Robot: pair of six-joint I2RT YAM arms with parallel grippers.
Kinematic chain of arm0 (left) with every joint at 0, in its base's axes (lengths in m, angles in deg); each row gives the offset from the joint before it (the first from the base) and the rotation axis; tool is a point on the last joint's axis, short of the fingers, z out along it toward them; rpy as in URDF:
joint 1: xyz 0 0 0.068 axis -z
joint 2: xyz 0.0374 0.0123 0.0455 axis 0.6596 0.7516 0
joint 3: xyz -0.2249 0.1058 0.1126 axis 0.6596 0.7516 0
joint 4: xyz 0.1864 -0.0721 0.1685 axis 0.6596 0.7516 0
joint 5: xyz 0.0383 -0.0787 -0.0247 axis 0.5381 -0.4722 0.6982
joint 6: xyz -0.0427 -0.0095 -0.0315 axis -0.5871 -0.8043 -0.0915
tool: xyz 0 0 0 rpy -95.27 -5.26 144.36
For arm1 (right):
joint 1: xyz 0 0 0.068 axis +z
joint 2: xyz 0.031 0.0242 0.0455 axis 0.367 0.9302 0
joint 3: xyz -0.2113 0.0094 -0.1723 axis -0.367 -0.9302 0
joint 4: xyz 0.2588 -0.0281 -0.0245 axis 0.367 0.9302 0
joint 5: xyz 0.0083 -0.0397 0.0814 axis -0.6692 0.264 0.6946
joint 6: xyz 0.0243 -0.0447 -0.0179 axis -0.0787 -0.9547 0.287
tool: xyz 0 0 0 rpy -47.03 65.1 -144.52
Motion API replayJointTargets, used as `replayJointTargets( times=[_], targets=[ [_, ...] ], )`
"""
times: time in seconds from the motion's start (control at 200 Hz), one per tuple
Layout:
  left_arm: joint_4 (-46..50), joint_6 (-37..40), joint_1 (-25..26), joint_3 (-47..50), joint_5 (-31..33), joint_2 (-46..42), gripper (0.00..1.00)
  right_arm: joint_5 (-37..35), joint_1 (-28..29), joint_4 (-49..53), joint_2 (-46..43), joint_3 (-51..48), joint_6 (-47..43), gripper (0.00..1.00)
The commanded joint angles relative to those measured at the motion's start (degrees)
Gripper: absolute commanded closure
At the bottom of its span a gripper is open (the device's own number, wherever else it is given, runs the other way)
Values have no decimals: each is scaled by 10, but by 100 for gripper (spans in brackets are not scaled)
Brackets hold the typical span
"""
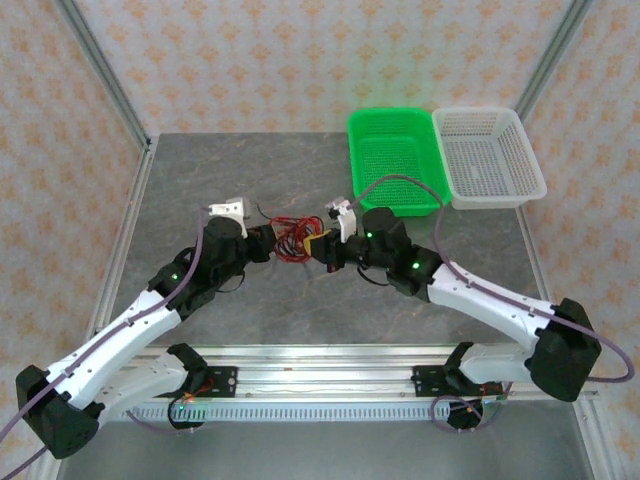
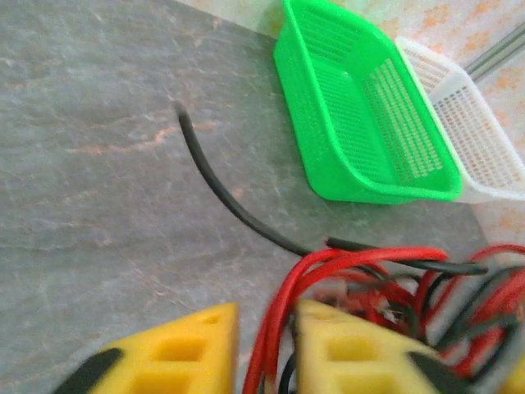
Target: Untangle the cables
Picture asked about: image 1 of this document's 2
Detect green plastic basket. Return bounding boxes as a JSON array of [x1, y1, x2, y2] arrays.
[[347, 107, 453, 219]]

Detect white plastic basket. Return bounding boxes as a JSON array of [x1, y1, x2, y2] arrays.
[[430, 105, 548, 211]]

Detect grey metal shelf plate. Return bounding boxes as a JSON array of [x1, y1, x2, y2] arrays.
[[54, 419, 596, 480]]

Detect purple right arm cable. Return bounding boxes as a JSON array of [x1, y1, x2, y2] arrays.
[[349, 174, 632, 434]]

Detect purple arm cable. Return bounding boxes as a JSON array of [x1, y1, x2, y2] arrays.
[[0, 204, 211, 480], [349, 174, 632, 434]]

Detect aluminium table side rail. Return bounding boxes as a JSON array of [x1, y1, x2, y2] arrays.
[[87, 137, 159, 346], [514, 207, 557, 307]]

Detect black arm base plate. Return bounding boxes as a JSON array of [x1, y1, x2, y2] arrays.
[[197, 366, 239, 400], [412, 364, 503, 400]]

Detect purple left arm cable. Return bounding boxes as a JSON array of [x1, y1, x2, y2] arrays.
[[0, 204, 211, 480]]

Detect white slotted cable duct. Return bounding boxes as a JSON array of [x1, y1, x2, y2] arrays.
[[104, 399, 501, 424]]

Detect aluminium frame post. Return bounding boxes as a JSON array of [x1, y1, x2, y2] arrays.
[[513, 0, 596, 121], [53, 0, 154, 151]]

